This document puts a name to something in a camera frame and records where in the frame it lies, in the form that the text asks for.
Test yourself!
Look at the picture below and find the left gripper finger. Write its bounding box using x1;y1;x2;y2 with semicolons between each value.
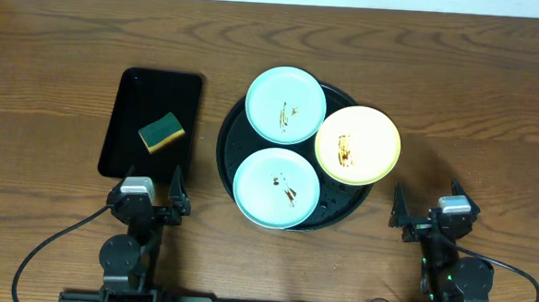
118;165;136;190
168;165;188;207

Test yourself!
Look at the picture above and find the green and yellow sponge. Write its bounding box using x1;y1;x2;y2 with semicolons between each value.
138;113;186;154

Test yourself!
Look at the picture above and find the light blue plate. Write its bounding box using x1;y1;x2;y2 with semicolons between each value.
233;148;320;230
245;66;328;145

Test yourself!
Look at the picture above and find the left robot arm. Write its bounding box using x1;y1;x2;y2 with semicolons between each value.
99;166;191;293

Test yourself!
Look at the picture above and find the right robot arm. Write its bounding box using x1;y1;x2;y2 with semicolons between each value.
389;179;494;302

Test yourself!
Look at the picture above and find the black rectangular tray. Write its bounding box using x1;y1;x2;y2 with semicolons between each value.
98;67;204;185

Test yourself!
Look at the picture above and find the yellow plate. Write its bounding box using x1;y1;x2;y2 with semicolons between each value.
314;105;401;186

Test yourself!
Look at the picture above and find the right black cable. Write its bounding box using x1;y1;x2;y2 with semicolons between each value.
437;233;539;302

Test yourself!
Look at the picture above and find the black cable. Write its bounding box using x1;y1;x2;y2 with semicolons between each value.
437;233;539;302
10;200;111;302

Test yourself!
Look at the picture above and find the left black cable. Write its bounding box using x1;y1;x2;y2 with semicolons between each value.
10;200;111;302

